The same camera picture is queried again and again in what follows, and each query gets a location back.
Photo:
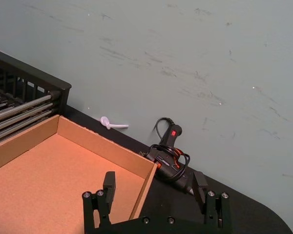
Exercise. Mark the small white three-armed plastic piece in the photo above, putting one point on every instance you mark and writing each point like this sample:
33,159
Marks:
108,123

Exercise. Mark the plain pale wall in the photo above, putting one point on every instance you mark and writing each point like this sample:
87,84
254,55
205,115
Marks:
185,61

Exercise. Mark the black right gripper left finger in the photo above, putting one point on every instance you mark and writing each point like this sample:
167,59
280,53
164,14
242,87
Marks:
109,187

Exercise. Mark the black rack with steel bars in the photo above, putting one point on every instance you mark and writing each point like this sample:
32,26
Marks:
27,107

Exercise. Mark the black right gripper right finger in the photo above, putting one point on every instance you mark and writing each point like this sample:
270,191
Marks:
199,187

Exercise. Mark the shallow brown cardboard tray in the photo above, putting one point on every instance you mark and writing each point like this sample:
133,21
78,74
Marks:
51,170

